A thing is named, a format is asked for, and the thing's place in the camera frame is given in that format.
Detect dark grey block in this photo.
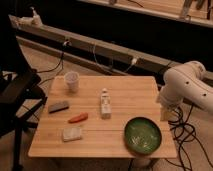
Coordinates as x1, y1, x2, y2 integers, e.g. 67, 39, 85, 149
48, 101, 69, 113

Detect black floor cables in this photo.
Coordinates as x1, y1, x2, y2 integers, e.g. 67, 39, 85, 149
165, 105, 213, 171

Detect wooden table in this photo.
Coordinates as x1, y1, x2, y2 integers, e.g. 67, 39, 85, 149
28, 76, 177, 158

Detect black chair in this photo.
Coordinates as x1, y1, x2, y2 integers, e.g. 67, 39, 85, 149
0, 68, 48, 171

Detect orange carrot toy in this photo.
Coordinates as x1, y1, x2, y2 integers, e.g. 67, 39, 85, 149
68, 113, 88, 123

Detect white sponge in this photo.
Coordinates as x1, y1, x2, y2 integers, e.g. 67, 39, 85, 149
62, 127, 82, 142

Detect long grey rail beam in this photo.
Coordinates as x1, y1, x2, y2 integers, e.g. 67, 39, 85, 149
10, 15, 213, 84

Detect white spray bottle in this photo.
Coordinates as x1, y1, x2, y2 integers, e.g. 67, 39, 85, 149
31, 7, 43, 27

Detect green ceramic bowl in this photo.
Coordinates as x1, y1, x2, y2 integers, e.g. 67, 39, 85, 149
124, 117, 162, 155

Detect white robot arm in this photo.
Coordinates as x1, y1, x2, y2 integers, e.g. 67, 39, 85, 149
156, 61, 213, 121

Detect white tube bottle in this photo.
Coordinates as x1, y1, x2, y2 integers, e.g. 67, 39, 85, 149
101, 88, 111, 119

